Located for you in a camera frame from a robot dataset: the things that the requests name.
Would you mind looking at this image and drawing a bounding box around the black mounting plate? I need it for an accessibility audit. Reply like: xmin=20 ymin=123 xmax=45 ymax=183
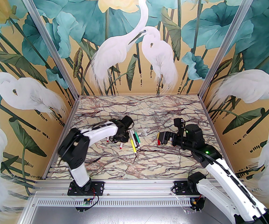
xmin=67 ymin=181 xmax=105 ymax=196
xmin=174 ymin=181 xmax=195 ymax=195

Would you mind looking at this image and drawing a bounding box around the perforated metal strip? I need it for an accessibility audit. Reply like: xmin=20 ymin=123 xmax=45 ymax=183
xmin=32 ymin=199 xmax=193 ymax=207

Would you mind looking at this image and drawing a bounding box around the grey metal base panel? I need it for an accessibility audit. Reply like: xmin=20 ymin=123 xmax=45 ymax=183
xmin=20 ymin=206 xmax=237 ymax=224

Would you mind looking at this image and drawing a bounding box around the aluminium table side rail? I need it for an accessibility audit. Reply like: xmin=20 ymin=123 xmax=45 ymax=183
xmin=41 ymin=96 xmax=80 ymax=180
xmin=199 ymin=97 xmax=242 ymax=180

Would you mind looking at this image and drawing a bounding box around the aluminium front rail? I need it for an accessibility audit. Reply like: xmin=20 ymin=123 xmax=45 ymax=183
xmin=33 ymin=181 xmax=245 ymax=196

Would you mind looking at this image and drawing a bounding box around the aluminium frame post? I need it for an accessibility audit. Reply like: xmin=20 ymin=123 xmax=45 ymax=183
xmin=199 ymin=0 xmax=261 ymax=100
xmin=15 ymin=0 xmax=80 ymax=97

